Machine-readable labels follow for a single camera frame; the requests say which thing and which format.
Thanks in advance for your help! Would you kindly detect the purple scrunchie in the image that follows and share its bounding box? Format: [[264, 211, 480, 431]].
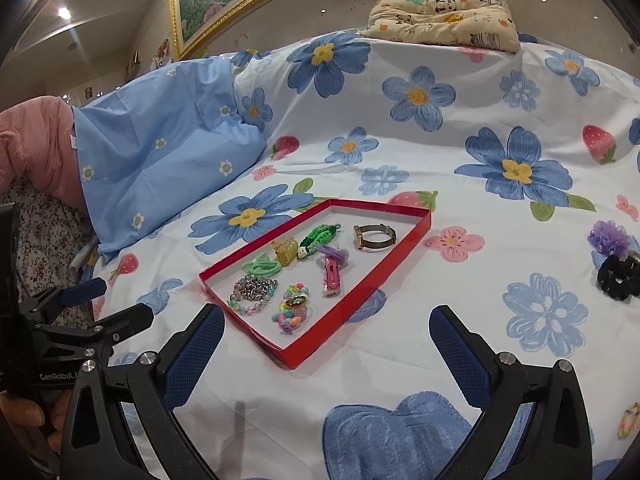
[[587, 220, 632, 255]]

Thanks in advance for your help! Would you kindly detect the colourful bead bracelet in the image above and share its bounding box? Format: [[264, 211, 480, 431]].
[[271, 282, 311, 335]]

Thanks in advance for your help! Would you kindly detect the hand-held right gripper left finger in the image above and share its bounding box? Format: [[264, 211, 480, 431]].
[[59, 302, 227, 480]]

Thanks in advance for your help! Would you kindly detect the crystal bead bracelet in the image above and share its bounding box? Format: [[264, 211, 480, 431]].
[[227, 275, 279, 317]]

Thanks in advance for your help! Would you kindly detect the person's left hand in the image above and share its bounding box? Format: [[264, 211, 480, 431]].
[[0, 389, 74, 456]]

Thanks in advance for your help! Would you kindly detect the floral printed blanket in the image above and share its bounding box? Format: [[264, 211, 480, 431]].
[[75, 30, 640, 480]]

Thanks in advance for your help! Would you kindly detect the pink garment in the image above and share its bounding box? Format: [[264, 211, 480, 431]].
[[0, 97, 86, 211]]

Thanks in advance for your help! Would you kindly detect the small-flowered patterned garment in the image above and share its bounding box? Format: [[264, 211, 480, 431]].
[[10, 177, 98, 321]]

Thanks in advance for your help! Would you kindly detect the black scrunchie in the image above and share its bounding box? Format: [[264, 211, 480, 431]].
[[596, 254, 640, 303]]

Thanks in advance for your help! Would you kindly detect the green braided turtle keychain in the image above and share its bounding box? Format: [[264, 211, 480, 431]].
[[296, 222, 343, 262]]

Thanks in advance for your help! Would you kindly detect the light blue flowered pillow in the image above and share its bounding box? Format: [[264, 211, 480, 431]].
[[72, 50, 268, 263]]

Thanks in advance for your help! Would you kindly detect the gold wrist watch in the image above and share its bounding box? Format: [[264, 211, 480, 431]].
[[352, 223, 397, 252]]

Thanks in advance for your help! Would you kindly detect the purple hair tie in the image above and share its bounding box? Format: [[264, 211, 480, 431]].
[[314, 244, 349, 266]]

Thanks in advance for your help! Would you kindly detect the cartoon print folded blanket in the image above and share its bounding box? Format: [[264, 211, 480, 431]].
[[357, 0, 521, 55]]

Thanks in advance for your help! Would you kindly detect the pink hair clip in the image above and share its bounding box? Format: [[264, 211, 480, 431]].
[[321, 255, 345, 298]]

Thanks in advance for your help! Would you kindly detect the red jewelry box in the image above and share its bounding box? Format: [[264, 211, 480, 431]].
[[199, 199, 432, 371]]

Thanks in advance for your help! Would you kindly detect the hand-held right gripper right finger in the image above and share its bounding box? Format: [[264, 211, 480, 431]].
[[429, 303, 595, 480]]

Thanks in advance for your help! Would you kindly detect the yellow hair clip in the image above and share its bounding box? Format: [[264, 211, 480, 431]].
[[272, 240, 299, 267]]

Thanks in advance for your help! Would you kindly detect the green hair tie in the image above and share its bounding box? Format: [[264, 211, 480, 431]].
[[241, 255, 282, 277]]

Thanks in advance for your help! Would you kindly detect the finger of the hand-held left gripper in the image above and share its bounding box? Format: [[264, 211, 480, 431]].
[[20, 277, 109, 325], [90, 303, 156, 358]]

